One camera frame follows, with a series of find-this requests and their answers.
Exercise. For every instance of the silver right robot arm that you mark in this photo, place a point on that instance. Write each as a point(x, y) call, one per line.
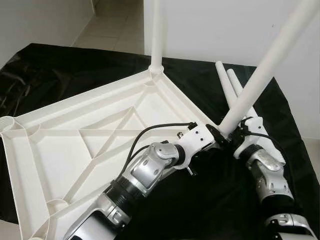
point(270, 175)

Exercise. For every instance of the white plastic table top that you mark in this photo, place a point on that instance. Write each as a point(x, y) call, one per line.
point(50, 150)

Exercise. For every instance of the black table cloth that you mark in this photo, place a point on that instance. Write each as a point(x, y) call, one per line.
point(290, 200)

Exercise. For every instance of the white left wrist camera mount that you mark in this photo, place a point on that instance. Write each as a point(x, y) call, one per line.
point(197, 137)

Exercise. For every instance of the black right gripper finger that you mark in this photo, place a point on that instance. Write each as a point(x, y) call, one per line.
point(216, 135)

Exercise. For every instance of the white plastic table leg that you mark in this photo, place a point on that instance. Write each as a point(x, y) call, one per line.
point(223, 80)
point(156, 30)
point(237, 85)
point(270, 60)

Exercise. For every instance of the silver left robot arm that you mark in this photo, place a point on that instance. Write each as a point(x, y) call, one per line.
point(145, 170)

